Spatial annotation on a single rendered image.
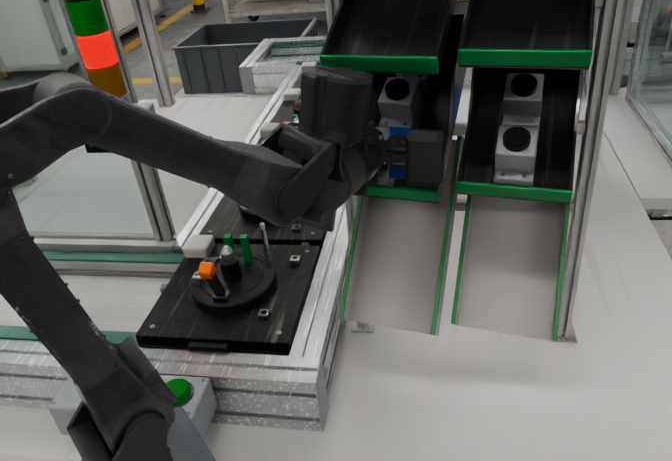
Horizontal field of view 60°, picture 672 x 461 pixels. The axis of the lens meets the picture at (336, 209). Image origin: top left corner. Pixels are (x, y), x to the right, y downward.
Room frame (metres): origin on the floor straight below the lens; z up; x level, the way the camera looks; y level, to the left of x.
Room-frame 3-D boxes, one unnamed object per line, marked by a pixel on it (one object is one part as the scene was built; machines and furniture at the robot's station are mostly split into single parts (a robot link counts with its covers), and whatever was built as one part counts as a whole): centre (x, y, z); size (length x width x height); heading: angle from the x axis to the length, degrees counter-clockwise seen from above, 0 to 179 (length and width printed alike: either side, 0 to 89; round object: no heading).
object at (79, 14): (0.91, 0.34, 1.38); 0.05 x 0.05 x 0.05
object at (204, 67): (2.89, 0.34, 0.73); 0.62 x 0.42 x 0.23; 77
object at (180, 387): (0.54, 0.24, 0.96); 0.04 x 0.04 x 0.02
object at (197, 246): (0.87, 0.25, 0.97); 0.05 x 0.05 x 0.04; 77
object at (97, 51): (0.91, 0.34, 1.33); 0.05 x 0.05 x 0.05
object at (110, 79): (0.91, 0.34, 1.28); 0.05 x 0.05 x 0.05
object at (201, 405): (0.56, 0.31, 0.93); 0.21 x 0.07 x 0.06; 77
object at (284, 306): (0.75, 0.18, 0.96); 0.24 x 0.24 x 0.02; 77
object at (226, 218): (1.00, 0.12, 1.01); 0.24 x 0.24 x 0.13; 77
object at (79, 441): (0.34, 0.21, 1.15); 0.09 x 0.07 x 0.06; 37
